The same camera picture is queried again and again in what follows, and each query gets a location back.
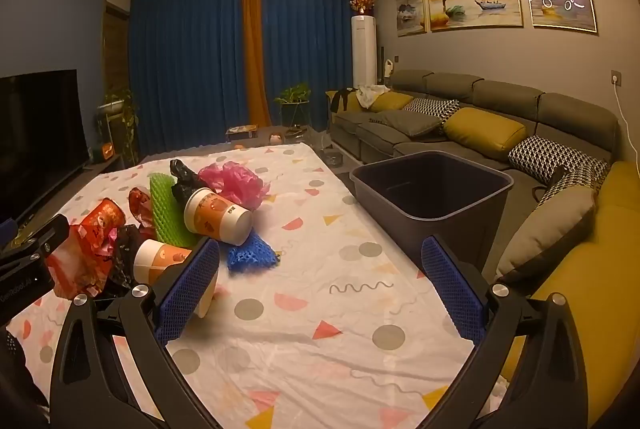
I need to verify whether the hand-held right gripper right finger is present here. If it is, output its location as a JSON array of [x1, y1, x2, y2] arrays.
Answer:
[[420, 234, 591, 429]]

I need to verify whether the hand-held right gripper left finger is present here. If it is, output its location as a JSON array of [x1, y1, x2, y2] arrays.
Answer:
[[50, 236, 221, 429]]

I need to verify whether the red snack bag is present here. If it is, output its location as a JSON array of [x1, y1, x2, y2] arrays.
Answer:
[[45, 224, 121, 300]]

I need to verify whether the black plastic bag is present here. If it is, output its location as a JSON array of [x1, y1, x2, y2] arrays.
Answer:
[[169, 158, 211, 210], [107, 224, 151, 297]]

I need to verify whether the blue foam net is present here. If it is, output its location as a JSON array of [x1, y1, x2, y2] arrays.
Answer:
[[226, 231, 282, 275]]

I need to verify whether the green foam net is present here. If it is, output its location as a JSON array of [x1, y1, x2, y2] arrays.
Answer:
[[149, 173, 201, 247]]

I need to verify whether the dark grey plastic bin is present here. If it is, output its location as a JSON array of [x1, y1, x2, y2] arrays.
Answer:
[[349, 150, 515, 275]]

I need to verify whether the pink plastic bag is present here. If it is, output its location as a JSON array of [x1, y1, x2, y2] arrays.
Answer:
[[198, 160, 271, 212]]

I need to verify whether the dark television cabinet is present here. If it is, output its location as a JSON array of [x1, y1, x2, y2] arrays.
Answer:
[[15, 152, 123, 220]]

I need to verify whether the black television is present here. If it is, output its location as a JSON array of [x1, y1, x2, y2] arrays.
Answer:
[[0, 69, 93, 225]]

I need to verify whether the large grey cushion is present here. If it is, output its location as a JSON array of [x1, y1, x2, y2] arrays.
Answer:
[[492, 184, 598, 295]]

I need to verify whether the patterned white tablecloth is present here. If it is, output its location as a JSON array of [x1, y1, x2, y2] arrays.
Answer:
[[7, 142, 506, 429]]

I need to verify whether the tall plant stand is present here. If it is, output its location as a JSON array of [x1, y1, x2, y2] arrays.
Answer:
[[97, 112, 126, 160]]

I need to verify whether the trailing plant in white bowl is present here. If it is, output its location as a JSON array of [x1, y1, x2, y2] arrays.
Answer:
[[97, 88, 141, 165]]

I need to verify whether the large yellow cushion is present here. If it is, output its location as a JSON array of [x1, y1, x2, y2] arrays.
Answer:
[[442, 108, 528, 162]]

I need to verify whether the houndstooth cushion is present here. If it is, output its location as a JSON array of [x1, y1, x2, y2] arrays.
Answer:
[[537, 166, 610, 207], [402, 96, 462, 120], [507, 135, 608, 185]]

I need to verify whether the colourful flat box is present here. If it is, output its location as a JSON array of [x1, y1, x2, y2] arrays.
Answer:
[[225, 124, 260, 142]]

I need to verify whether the flat grey cushion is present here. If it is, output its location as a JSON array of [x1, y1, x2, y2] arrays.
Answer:
[[375, 109, 443, 137]]

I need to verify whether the small yellow cushion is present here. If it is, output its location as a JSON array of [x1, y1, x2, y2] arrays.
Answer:
[[370, 92, 415, 113]]

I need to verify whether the brown wooden door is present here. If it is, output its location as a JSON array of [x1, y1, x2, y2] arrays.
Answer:
[[104, 2, 132, 110]]

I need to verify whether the metal plant stand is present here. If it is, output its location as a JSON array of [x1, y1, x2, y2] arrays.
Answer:
[[280, 102, 311, 130]]

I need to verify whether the white clothes pile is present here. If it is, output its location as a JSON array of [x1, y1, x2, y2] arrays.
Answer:
[[355, 84, 391, 107]]

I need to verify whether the black clothing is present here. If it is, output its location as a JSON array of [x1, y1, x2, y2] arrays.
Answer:
[[330, 88, 358, 114]]

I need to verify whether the green potted plant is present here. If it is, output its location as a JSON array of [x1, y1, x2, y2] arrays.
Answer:
[[274, 82, 312, 105]]

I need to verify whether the blue curtain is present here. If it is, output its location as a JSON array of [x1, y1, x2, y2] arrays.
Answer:
[[262, 0, 373, 130], [129, 0, 248, 155]]

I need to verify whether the orange curtain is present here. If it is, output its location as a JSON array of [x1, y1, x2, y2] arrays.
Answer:
[[240, 0, 273, 127]]

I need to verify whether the white tower air conditioner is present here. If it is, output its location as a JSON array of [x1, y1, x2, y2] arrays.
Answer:
[[350, 14, 378, 87]]

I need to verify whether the small landscape painting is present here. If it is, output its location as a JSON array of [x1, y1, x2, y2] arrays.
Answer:
[[393, 0, 428, 37]]

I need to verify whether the white cable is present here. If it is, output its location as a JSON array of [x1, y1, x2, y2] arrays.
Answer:
[[614, 82, 640, 170]]

